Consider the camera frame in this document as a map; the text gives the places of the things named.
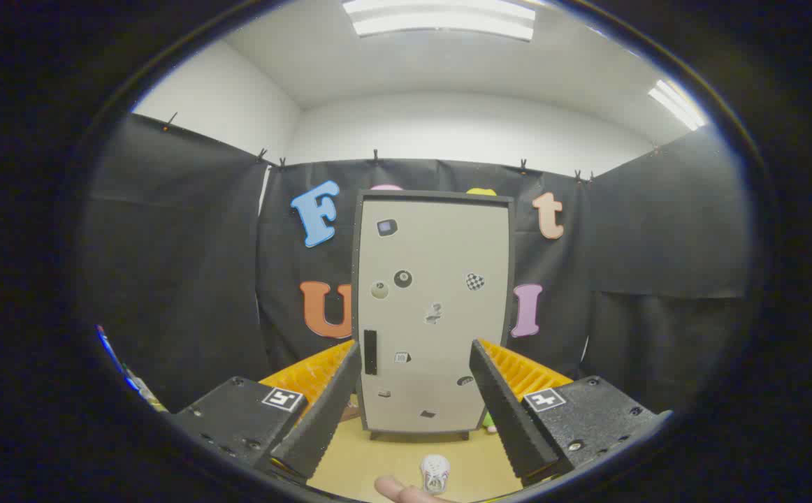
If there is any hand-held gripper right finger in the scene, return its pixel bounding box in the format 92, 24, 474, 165
469, 339, 674, 488

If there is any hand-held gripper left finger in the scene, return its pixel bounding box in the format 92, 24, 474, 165
172, 340, 363, 483

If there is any white shoe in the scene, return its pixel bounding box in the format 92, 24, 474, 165
420, 454, 451, 495

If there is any dark grey shoe cabinet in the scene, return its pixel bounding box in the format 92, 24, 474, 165
350, 189, 516, 442

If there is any black backdrop cloth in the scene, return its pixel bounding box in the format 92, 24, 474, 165
81, 112, 753, 414

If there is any blue and white clutter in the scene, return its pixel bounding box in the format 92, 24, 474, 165
95, 325, 169, 413

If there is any row of black cloth clips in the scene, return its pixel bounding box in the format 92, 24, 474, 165
165, 112, 597, 184

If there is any long ceiling light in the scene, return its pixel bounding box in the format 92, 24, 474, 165
647, 79, 707, 131
342, 0, 537, 41

